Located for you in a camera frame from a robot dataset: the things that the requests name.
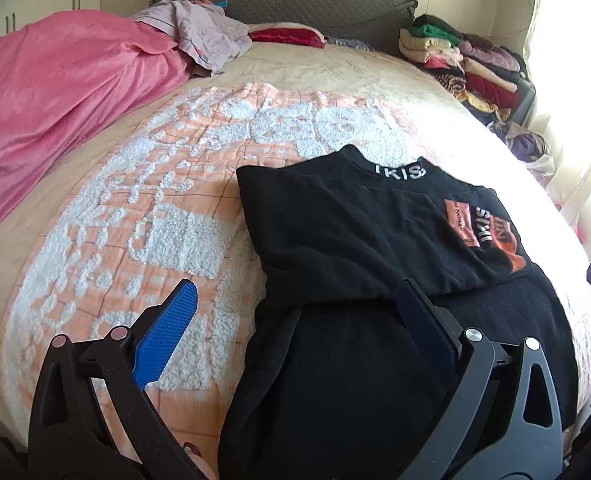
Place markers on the light curtain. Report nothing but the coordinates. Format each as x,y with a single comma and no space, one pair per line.
565,60

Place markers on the orange and white quilt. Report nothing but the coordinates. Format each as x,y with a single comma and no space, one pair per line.
125,220

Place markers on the beige bedspread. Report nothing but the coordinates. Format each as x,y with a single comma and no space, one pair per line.
325,70

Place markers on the dark patterned cushion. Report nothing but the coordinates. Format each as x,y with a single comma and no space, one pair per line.
350,43

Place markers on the lilac crumpled cloth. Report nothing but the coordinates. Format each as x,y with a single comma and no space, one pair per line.
210,35

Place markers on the grey quilted headboard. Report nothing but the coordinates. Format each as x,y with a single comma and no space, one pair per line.
325,5

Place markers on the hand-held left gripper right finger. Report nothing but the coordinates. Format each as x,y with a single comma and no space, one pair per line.
428,332

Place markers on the pink blanket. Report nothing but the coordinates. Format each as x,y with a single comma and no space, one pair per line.
50,100

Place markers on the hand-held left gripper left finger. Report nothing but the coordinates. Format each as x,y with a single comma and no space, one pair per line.
168,335

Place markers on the red cloth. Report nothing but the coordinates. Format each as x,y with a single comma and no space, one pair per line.
285,36

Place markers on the pile of folded clothes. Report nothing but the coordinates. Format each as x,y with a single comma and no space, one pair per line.
480,70

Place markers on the black long-sleeve sweater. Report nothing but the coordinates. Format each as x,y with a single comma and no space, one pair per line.
350,220

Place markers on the heap of purple clothes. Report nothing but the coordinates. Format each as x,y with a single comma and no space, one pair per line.
520,140

